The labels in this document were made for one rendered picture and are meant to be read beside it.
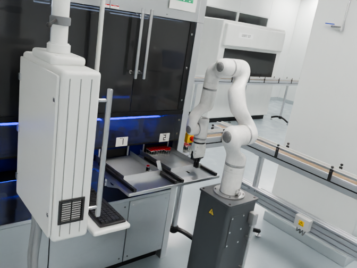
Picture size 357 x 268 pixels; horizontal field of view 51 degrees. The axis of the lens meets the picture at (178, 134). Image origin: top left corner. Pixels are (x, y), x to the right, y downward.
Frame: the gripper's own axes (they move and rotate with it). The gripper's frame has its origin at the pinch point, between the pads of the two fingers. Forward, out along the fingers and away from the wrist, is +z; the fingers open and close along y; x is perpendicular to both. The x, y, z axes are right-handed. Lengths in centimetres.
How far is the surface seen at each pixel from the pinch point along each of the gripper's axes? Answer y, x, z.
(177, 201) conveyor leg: -30, -45, 53
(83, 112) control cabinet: 97, 29, -45
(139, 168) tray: 34.0, -14.6, 3.4
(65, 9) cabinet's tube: 98, 9, -84
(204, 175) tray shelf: 0.3, 9.0, 4.4
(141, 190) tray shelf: 50, 11, 5
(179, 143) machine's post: -8.1, -27.5, -4.8
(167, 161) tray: 9.6, -17.6, 3.3
